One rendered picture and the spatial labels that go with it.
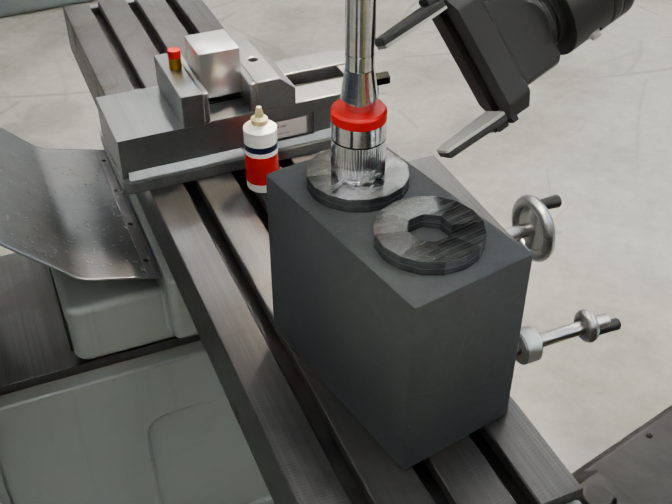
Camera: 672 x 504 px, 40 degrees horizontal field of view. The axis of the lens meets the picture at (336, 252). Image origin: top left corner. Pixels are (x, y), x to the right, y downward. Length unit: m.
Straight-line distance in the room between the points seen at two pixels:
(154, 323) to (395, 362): 0.53
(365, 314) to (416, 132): 2.38
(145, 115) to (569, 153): 2.08
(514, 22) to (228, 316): 0.41
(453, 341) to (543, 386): 1.50
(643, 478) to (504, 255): 0.63
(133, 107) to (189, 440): 0.49
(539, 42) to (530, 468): 0.36
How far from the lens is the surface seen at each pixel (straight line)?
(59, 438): 1.29
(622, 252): 2.68
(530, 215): 1.60
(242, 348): 0.92
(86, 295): 1.19
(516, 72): 0.79
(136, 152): 1.14
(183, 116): 1.13
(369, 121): 0.75
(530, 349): 1.53
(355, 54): 0.74
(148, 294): 1.18
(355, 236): 0.75
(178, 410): 1.32
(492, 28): 0.78
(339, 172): 0.78
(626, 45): 3.85
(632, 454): 1.34
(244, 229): 1.08
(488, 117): 0.80
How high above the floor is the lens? 1.57
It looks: 38 degrees down
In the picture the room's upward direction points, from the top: straight up
